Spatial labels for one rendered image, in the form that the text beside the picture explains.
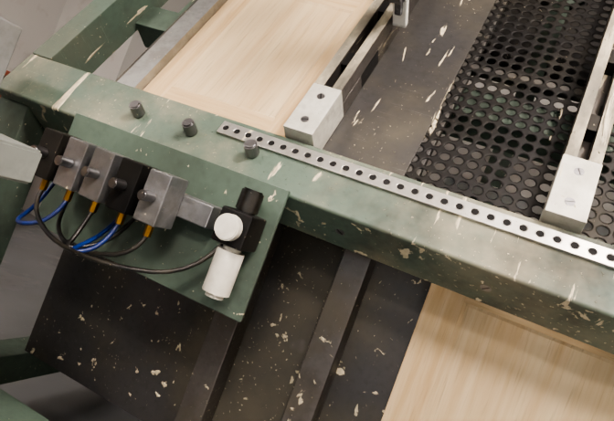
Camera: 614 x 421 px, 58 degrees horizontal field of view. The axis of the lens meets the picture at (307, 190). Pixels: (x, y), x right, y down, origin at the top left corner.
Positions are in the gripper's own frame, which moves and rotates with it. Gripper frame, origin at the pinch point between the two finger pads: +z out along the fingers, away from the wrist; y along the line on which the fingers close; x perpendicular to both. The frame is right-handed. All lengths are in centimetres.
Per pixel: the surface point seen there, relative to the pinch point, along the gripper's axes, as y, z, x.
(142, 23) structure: -11, 12, 67
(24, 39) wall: 106, 181, 352
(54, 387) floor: -91, 92, 73
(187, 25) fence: -15.3, 4.6, 46.6
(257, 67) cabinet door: -19.9, 7.0, 25.2
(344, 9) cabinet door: 4.9, 6.7, 15.9
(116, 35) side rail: -18, 11, 69
